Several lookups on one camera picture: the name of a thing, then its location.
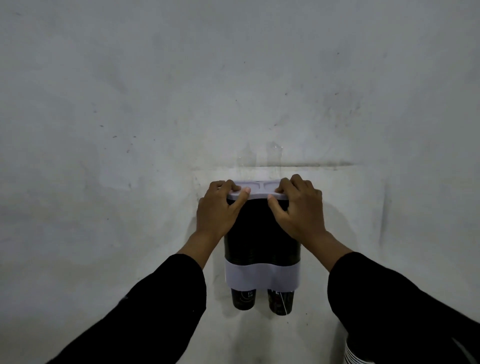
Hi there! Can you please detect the black wall cup dispenser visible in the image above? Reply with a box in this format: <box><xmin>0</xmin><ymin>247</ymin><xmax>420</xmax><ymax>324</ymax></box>
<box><xmin>223</xmin><ymin>179</ymin><xmax>302</xmax><ymax>292</ymax></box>

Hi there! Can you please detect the person's left hand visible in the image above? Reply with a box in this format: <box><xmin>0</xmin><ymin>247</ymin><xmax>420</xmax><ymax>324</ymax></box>
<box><xmin>196</xmin><ymin>179</ymin><xmax>251</xmax><ymax>241</ymax></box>

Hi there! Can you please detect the clear adhesive wall mount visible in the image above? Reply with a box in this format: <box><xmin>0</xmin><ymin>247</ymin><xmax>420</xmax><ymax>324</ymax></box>
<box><xmin>236</xmin><ymin>142</ymin><xmax>284</xmax><ymax>168</ymax></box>

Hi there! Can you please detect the stack of striped paper cups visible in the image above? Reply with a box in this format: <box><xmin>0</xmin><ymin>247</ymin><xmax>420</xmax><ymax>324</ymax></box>
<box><xmin>344</xmin><ymin>335</ymin><xmax>376</xmax><ymax>364</ymax></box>

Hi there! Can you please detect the person's right forearm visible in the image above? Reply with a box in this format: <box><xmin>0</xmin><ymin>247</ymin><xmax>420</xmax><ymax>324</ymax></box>
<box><xmin>300</xmin><ymin>231</ymin><xmax>480</xmax><ymax>364</ymax></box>

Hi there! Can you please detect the person's left forearm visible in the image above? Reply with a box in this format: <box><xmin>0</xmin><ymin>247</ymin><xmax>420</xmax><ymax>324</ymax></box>
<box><xmin>46</xmin><ymin>230</ymin><xmax>223</xmax><ymax>364</ymax></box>

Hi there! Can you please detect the white dispenser lid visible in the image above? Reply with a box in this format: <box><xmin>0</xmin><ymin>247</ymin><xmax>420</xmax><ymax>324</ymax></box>
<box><xmin>227</xmin><ymin>179</ymin><xmax>289</xmax><ymax>201</ymax></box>

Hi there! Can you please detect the person's right hand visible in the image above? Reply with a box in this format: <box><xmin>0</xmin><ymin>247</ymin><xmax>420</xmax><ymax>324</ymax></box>
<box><xmin>266</xmin><ymin>174</ymin><xmax>328</xmax><ymax>245</ymax></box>

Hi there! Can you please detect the black paper cup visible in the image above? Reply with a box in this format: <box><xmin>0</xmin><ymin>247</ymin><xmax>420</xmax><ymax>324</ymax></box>
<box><xmin>267</xmin><ymin>289</ymin><xmax>295</xmax><ymax>316</ymax></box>
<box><xmin>230</xmin><ymin>288</ymin><xmax>257</xmax><ymax>311</ymax></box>

